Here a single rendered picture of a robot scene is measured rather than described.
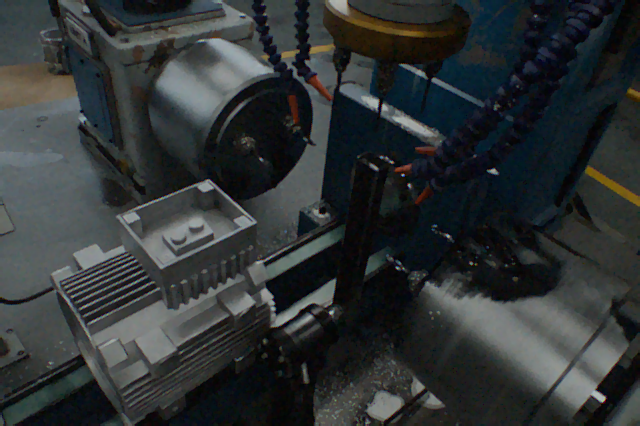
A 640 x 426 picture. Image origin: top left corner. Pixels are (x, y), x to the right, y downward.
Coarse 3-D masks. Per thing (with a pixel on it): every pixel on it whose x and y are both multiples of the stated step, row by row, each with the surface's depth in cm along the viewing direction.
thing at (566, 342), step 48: (480, 240) 56; (528, 240) 56; (432, 288) 55; (480, 288) 53; (528, 288) 52; (576, 288) 51; (624, 288) 52; (432, 336) 55; (480, 336) 52; (528, 336) 50; (576, 336) 48; (624, 336) 49; (432, 384) 58; (480, 384) 52; (528, 384) 49; (576, 384) 48
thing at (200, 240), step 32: (192, 192) 61; (128, 224) 55; (160, 224) 59; (192, 224) 57; (224, 224) 60; (256, 224) 57; (160, 256) 51; (192, 256) 52; (224, 256) 56; (160, 288) 53; (192, 288) 55
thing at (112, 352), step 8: (256, 264) 59; (56, 272) 55; (64, 272) 56; (72, 272) 56; (248, 272) 59; (256, 272) 59; (264, 272) 60; (56, 280) 55; (248, 280) 60; (256, 280) 59; (264, 280) 59; (56, 288) 55; (104, 344) 49; (112, 344) 49; (120, 344) 50; (256, 344) 67; (80, 352) 64; (104, 352) 49; (112, 352) 49; (120, 352) 50; (104, 360) 49; (112, 360) 49; (120, 360) 50; (120, 416) 58; (144, 416) 58; (128, 424) 57
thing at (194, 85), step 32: (192, 64) 84; (224, 64) 83; (256, 64) 84; (160, 96) 86; (192, 96) 81; (224, 96) 78; (256, 96) 81; (160, 128) 88; (192, 128) 81; (224, 128) 80; (256, 128) 85; (288, 128) 87; (192, 160) 83; (224, 160) 84; (256, 160) 90; (288, 160) 95; (224, 192) 89; (256, 192) 95
